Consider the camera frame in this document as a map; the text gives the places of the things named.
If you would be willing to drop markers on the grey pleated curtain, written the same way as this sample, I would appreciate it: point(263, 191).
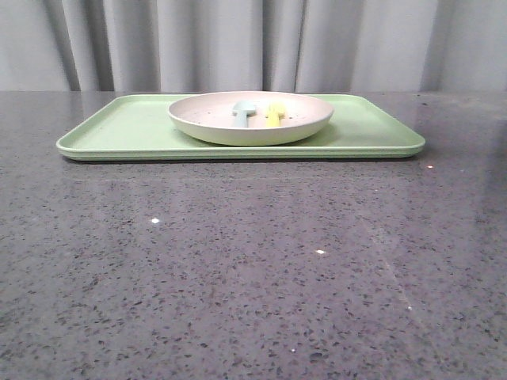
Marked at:
point(292, 46)

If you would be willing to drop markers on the white speckled plate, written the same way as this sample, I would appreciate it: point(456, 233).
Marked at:
point(209, 117)

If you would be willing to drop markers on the yellow plastic fork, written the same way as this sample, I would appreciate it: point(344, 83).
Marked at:
point(274, 114)

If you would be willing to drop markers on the light blue plastic spoon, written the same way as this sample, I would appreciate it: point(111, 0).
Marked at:
point(242, 110)

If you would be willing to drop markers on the light green plastic tray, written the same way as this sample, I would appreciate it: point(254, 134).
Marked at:
point(138, 127)

